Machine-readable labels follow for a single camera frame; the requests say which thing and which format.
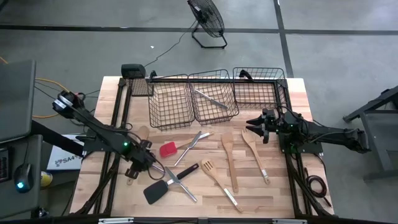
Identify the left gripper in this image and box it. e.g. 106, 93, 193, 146
124, 139, 157, 180

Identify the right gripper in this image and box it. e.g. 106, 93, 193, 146
245, 108, 279, 145

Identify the wooden spork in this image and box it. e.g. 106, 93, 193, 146
241, 128, 272, 185

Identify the wooden spoon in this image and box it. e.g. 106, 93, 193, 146
126, 124, 151, 187

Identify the red silicone spatula wooden handle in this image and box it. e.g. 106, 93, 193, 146
159, 131, 216, 159

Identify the black nylon turner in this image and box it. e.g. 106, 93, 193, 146
142, 162, 200, 206

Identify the wooden slotted spatula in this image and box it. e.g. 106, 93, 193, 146
200, 159, 244, 214

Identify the wooden flat spatula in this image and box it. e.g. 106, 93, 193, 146
220, 131, 241, 194

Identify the black perforated metal plate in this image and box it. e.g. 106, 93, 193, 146
129, 77, 154, 98

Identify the white cardboard box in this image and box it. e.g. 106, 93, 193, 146
46, 134, 85, 172

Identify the black box device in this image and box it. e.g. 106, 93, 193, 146
120, 63, 147, 80

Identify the black diagonal support bar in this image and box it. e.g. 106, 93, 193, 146
30, 119, 85, 157

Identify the yellow round object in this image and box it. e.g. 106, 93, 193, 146
40, 170, 54, 188

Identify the black computer mouse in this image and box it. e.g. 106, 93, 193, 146
13, 162, 35, 194

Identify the black floor fan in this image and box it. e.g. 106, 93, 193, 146
186, 0, 229, 50

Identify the grey metal side table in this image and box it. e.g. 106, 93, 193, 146
342, 85, 398, 182

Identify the dark grey side desk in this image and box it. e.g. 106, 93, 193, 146
0, 133, 45, 219

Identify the black keyboard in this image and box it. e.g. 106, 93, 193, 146
0, 147, 11, 183

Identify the grey flat monitor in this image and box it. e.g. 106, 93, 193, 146
0, 59, 37, 144

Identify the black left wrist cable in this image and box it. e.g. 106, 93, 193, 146
147, 154, 166, 182

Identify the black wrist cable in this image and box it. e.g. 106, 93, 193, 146
274, 105, 292, 121
147, 154, 166, 182

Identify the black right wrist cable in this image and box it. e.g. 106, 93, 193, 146
274, 105, 292, 121

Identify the black wire basket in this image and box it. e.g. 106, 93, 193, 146
232, 66, 287, 111
147, 73, 197, 131
187, 68, 241, 126

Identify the black aluminium table frame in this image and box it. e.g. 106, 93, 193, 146
70, 76, 335, 224

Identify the silver aluminium bracket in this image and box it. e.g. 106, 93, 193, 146
98, 217, 135, 224
272, 218, 307, 224

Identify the coiled dark cable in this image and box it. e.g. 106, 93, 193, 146
302, 167, 333, 209

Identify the yellow extension cable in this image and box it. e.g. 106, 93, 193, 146
0, 55, 70, 120

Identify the black fan power cable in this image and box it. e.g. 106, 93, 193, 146
143, 19, 198, 69

